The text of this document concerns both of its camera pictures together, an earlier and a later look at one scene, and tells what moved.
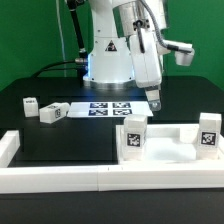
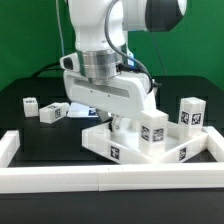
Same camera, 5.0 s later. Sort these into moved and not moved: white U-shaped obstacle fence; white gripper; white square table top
Moved: white gripper; white square table top
Not moved: white U-shaped obstacle fence
